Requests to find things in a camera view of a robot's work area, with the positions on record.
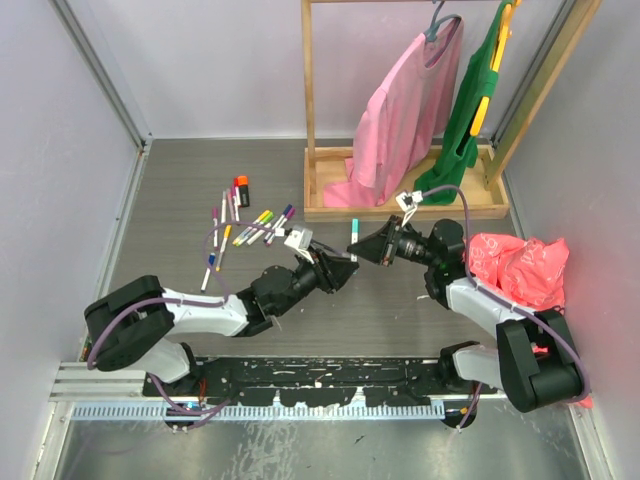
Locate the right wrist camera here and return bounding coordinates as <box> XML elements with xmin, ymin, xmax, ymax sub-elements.
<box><xmin>395</xmin><ymin>191</ymin><xmax>423</xmax><ymax>214</ymax></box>

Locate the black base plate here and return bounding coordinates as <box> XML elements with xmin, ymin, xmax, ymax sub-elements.
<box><xmin>164</xmin><ymin>357</ymin><xmax>473</xmax><ymax>408</ymax></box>

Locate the blue cap white marker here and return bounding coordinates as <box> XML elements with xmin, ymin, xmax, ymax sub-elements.
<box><xmin>264</xmin><ymin>204</ymin><xmax>294</xmax><ymax>246</ymax></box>

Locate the purple cap white marker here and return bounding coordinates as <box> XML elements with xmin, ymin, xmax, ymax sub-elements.
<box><xmin>265</xmin><ymin>207</ymin><xmax>296</xmax><ymax>246</ymax></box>

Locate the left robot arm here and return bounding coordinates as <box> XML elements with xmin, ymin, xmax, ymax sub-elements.
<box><xmin>84</xmin><ymin>248</ymin><xmax>359</xmax><ymax>396</ymax></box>

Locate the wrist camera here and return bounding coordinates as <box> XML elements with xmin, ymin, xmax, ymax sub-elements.
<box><xmin>284</xmin><ymin>226</ymin><xmax>313</xmax><ymax>253</ymax></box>
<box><xmin>395</xmin><ymin>191</ymin><xmax>423</xmax><ymax>214</ymax></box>

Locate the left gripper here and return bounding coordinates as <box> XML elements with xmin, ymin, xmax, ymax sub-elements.
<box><xmin>274</xmin><ymin>246</ymin><xmax>358</xmax><ymax>317</ymax></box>

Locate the white pen teal tip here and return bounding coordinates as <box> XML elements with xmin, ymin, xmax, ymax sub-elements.
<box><xmin>350</xmin><ymin>218</ymin><xmax>359</xmax><ymax>262</ymax></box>

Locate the pink white pen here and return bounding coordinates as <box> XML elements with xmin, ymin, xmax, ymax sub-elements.
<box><xmin>226</xmin><ymin>188</ymin><xmax>237</xmax><ymax>223</ymax></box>

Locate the yellow hanger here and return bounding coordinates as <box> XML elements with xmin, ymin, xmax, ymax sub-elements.
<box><xmin>469</xmin><ymin>0</ymin><xmax>521</xmax><ymax>137</ymax></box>

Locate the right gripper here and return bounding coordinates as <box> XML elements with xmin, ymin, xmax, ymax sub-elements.
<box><xmin>347</xmin><ymin>215</ymin><xmax>440</xmax><ymax>268</ymax></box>

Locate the wooden clothes rack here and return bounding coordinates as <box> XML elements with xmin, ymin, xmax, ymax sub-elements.
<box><xmin>300</xmin><ymin>1</ymin><xmax>601</xmax><ymax>222</ymax></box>

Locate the orange cap white pen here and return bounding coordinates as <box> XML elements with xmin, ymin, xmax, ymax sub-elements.
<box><xmin>215</xmin><ymin>224</ymin><xmax>232</xmax><ymax>272</ymax></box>

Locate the white slotted cable duct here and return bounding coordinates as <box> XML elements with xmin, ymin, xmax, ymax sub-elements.
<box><xmin>71</xmin><ymin>401</ymin><xmax>445</xmax><ymax>421</ymax></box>

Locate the green t-shirt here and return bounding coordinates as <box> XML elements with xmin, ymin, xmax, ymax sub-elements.
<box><xmin>414</xmin><ymin>29</ymin><xmax>489</xmax><ymax>205</ymax></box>

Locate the yellow cap white marker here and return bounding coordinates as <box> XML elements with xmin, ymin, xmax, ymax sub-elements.
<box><xmin>233</xmin><ymin>210</ymin><xmax>273</xmax><ymax>246</ymax></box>

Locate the grey white pen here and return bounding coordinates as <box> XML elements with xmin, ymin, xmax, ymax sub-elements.
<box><xmin>220</xmin><ymin>189</ymin><xmax>227</xmax><ymax>224</ymax></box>

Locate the magenta cap white pen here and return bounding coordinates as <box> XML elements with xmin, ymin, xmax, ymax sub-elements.
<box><xmin>212</xmin><ymin>207</ymin><xmax>219</xmax><ymax>251</ymax></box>

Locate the red plastic bag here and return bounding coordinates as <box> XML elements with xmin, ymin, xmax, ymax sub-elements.
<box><xmin>465</xmin><ymin>233</ymin><xmax>590</xmax><ymax>402</ymax></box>

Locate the blue band white pen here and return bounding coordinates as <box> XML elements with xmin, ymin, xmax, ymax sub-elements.
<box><xmin>200</xmin><ymin>252</ymin><xmax>216</xmax><ymax>293</ymax></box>

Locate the dark purple pen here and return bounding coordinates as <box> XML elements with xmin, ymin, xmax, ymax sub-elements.
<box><xmin>311</xmin><ymin>240</ymin><xmax>351</xmax><ymax>258</ymax></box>

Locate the pink t-shirt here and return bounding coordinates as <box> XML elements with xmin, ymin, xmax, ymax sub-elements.
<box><xmin>323</xmin><ymin>15</ymin><xmax>464</xmax><ymax>208</ymax></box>

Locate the orange black highlighter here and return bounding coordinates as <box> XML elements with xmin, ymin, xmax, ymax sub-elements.
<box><xmin>234</xmin><ymin>175</ymin><xmax>250</xmax><ymax>208</ymax></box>

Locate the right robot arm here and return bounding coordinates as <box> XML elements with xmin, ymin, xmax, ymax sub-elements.
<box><xmin>347</xmin><ymin>216</ymin><xmax>587</xmax><ymax>413</ymax></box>

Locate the grey hanger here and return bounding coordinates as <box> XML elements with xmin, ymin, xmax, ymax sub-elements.
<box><xmin>424</xmin><ymin>0</ymin><xmax>462</xmax><ymax>46</ymax></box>

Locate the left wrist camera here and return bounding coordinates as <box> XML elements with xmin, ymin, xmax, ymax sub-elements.
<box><xmin>284</xmin><ymin>226</ymin><xmax>313</xmax><ymax>253</ymax></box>

